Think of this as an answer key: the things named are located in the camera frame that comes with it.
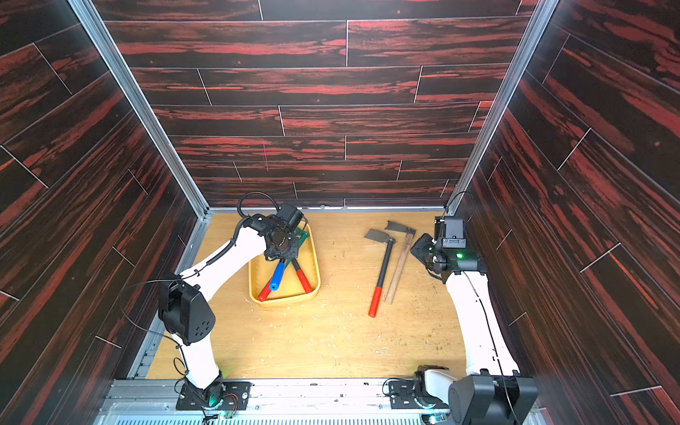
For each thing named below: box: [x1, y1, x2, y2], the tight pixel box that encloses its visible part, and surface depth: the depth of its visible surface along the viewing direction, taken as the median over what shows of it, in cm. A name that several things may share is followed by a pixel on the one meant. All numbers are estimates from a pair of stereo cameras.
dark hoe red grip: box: [363, 228, 397, 318], surface depth 100 cm
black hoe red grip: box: [291, 257, 313, 294], surface depth 95 cm
